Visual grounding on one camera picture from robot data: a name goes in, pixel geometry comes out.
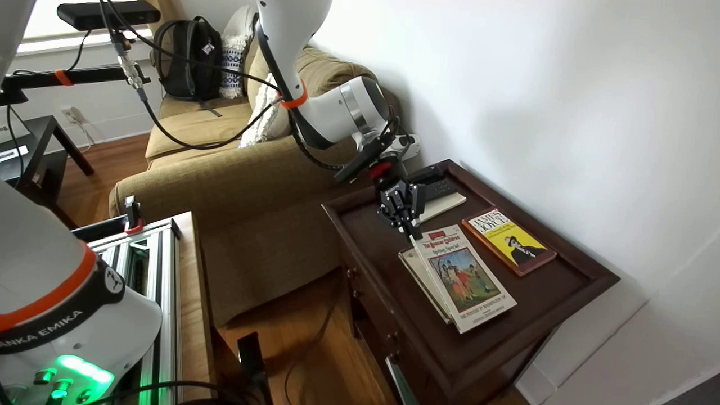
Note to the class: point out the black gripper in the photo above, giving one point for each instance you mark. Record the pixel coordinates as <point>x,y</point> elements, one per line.
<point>397,194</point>

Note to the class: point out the Boxcar Children paperback book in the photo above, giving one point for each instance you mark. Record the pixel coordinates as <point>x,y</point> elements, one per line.
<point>470,281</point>

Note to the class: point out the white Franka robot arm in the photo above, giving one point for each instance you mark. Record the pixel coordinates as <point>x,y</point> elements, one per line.
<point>345,108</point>

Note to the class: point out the thick black remote control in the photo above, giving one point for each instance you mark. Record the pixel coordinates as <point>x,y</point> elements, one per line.
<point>431,187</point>

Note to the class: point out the yellow James Joyce book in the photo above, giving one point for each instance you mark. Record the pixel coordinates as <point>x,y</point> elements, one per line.
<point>515,243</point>

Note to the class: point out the grey book on shelf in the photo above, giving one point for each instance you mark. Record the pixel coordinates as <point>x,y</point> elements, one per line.
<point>399,382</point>

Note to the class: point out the dark wooden nightstand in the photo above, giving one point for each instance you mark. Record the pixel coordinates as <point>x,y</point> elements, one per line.
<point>547,299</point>

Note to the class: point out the brown fabric sofa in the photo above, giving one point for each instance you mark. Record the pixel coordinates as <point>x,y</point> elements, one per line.
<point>211,172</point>

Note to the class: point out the black floor object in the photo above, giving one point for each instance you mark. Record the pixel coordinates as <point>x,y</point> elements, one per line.
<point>253,372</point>

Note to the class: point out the wooden board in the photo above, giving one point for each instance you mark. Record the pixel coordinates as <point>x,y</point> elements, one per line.
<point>194,316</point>

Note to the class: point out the black backpack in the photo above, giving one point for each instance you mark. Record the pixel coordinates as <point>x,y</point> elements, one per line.
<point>190,58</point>

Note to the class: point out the small black clamp knob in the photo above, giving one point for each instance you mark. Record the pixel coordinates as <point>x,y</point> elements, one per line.
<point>133,214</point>

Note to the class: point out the black bar with orange tape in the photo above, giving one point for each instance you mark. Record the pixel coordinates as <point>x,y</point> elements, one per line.
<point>75,77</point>

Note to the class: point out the black side table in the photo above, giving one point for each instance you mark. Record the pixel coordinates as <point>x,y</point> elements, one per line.
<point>46,161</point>

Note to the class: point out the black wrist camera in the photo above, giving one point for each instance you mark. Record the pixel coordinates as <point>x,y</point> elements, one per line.
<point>364,158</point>

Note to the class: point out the white wall outlet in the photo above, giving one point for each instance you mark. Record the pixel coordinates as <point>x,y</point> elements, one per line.
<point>73,118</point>

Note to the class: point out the black stereo camera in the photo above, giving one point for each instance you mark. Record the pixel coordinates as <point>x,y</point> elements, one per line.
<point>105,13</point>

